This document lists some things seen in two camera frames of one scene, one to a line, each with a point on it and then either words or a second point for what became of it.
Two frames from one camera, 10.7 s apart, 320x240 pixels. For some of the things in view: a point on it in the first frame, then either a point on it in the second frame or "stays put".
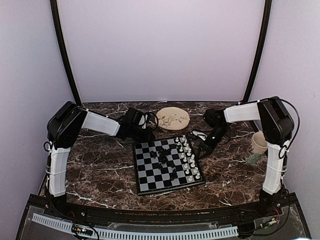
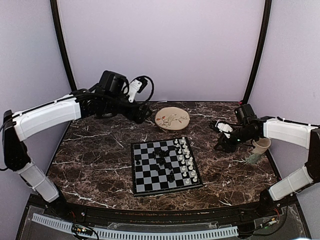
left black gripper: (147, 136) -> (140, 118)
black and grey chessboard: (166, 165) stays put
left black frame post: (62, 50) stays put
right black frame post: (262, 50) stays put
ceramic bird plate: (173, 118) stays put
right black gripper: (207, 148) -> (229, 147)
